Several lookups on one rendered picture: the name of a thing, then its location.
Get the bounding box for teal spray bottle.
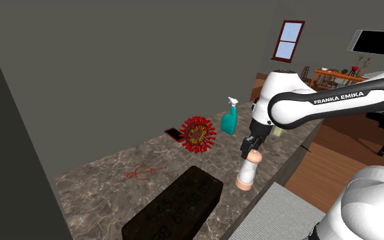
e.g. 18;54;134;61
220;96;239;136

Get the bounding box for white and peach pepper mill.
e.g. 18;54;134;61
235;149;263;192

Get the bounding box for grey counter cabinet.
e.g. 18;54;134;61
218;120;325;240

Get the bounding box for red spiky virus ball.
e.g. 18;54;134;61
179;115;218;154

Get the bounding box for dark wooden chair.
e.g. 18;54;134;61
299;65;312;86

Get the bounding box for black phone with red edge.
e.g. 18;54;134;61
164;127;185;143

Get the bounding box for grey ribbed robot stand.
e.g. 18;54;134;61
227;181;327;240

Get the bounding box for red-framed window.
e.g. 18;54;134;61
270;20;306;63

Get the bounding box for orange wooden dining table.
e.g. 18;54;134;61
309;55;372;93

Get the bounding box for dark brown box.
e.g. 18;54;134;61
121;165;224;240

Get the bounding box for red wire scissors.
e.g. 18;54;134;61
123;164;164;182

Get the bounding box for wall television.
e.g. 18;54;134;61
346;29;384;58

